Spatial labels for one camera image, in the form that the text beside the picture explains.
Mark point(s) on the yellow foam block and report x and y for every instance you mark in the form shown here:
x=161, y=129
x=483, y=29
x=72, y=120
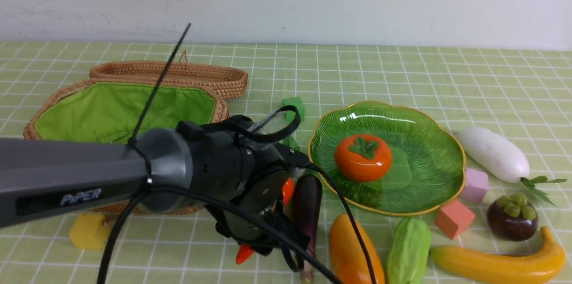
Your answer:
x=90, y=231

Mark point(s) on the purple mangosteen toy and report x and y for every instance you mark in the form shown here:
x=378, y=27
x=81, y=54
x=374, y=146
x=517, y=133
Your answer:
x=513, y=218

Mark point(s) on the woven wicker basket lid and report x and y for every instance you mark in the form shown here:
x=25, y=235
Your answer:
x=228, y=82

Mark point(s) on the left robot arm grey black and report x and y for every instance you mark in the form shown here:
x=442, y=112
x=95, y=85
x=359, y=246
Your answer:
x=231, y=161

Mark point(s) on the green foam cube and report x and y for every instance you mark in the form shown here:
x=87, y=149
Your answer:
x=297, y=102

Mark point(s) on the green bitter gourd toy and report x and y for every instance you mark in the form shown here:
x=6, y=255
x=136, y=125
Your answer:
x=407, y=260

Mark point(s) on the green glass leaf plate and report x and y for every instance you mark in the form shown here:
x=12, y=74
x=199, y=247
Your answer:
x=428, y=162

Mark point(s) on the salmon red foam cube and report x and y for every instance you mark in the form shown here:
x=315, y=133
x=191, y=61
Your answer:
x=454, y=218

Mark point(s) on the green checkered tablecloth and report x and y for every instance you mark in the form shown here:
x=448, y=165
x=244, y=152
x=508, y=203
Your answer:
x=524, y=95

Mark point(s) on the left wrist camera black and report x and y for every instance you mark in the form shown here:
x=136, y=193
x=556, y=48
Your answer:
x=292, y=157

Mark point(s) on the white radish toy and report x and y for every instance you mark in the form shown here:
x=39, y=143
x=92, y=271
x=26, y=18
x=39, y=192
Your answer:
x=495, y=153

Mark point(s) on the red chili pepper toy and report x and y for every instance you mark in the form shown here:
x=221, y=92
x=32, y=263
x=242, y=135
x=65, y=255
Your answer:
x=245, y=251

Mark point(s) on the orange mango toy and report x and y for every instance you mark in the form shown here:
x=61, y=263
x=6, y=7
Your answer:
x=346, y=255

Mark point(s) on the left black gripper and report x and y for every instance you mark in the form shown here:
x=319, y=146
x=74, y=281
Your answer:
x=257, y=200

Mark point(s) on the yellow banana toy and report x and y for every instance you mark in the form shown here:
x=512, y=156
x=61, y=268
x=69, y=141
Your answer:
x=537, y=268

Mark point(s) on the pink foam cube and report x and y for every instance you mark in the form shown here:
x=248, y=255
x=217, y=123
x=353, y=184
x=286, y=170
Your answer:
x=475, y=187

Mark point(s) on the purple eggplant toy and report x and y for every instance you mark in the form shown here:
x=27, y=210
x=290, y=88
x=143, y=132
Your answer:
x=307, y=204

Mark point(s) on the orange persimmon toy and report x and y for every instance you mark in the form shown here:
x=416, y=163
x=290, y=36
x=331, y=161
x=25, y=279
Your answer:
x=363, y=158

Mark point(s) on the woven wicker basket green lining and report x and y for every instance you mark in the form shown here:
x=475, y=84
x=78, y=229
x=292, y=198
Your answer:
x=102, y=111

